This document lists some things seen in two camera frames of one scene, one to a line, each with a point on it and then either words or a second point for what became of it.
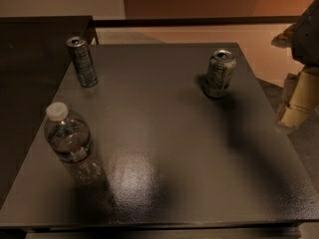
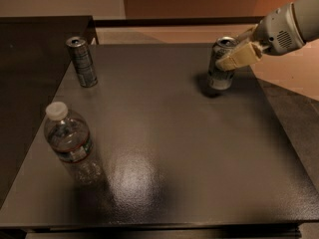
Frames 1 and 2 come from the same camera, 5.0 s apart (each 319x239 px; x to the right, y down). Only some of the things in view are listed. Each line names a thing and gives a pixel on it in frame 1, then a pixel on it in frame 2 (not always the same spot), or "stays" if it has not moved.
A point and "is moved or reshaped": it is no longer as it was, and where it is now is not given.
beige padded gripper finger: [285, 39] -> [246, 35]
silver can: [220, 71] is moved or reshaped
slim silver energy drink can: [79, 49] stays
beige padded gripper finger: [300, 97] -> [246, 54]
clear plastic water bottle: [70, 136] stays
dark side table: [34, 58] stays
